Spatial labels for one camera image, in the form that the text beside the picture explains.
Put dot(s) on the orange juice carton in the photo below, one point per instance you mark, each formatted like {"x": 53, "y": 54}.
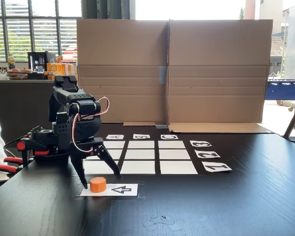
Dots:
{"x": 64, "y": 70}
{"x": 51, "y": 70}
{"x": 72, "y": 70}

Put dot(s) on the number 1 paper sheet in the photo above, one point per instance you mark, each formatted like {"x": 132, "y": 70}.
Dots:
{"x": 207, "y": 170}

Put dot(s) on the clear tape scraps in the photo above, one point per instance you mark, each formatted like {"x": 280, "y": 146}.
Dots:
{"x": 162, "y": 222}

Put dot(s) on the grey counter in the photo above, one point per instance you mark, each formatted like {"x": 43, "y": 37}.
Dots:
{"x": 9, "y": 98}

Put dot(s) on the letter C paper sheet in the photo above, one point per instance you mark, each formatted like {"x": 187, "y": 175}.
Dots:
{"x": 163, "y": 138}

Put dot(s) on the wooden food tray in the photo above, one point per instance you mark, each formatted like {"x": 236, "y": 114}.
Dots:
{"x": 18, "y": 73}

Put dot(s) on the yellow drink bottle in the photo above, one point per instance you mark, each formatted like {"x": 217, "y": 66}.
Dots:
{"x": 11, "y": 62}

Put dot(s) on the white arrow paper sheet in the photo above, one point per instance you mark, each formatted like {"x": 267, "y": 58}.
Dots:
{"x": 134, "y": 190}

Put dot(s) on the window with dark frame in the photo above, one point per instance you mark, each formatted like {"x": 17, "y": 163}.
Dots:
{"x": 19, "y": 32}

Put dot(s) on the number 2 paper sheet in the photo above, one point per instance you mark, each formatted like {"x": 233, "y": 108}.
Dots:
{"x": 198, "y": 156}

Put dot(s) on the number 3 paper sheet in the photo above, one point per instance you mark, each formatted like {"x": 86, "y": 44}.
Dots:
{"x": 193, "y": 145}

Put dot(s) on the brown cardboard panel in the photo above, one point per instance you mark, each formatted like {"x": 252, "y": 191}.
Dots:
{"x": 218, "y": 44}
{"x": 123, "y": 44}

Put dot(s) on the letter A paper sheet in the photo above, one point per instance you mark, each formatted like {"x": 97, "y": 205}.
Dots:
{"x": 108, "y": 138}

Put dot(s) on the black mini fridge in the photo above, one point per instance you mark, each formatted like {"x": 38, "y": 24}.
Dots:
{"x": 37, "y": 61}

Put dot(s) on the orange snack bag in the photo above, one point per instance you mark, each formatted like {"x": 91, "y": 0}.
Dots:
{"x": 59, "y": 59}

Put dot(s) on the white paper grid square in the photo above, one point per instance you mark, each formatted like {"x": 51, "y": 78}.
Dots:
{"x": 171, "y": 144}
{"x": 174, "y": 154}
{"x": 139, "y": 154}
{"x": 116, "y": 154}
{"x": 141, "y": 144}
{"x": 178, "y": 167}
{"x": 96, "y": 168}
{"x": 115, "y": 144}
{"x": 137, "y": 167}

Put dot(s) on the short grey tape strip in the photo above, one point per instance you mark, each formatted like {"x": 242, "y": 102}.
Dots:
{"x": 161, "y": 126}

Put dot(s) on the long grey tape strip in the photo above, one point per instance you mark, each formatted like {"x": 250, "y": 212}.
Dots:
{"x": 162, "y": 75}

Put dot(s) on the blue foosball table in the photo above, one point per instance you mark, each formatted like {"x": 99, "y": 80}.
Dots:
{"x": 285, "y": 91}

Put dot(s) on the letter B paper sheet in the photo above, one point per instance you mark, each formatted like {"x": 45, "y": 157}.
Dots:
{"x": 135, "y": 138}

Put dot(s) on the round orange token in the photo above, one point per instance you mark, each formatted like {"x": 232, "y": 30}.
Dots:
{"x": 97, "y": 185}

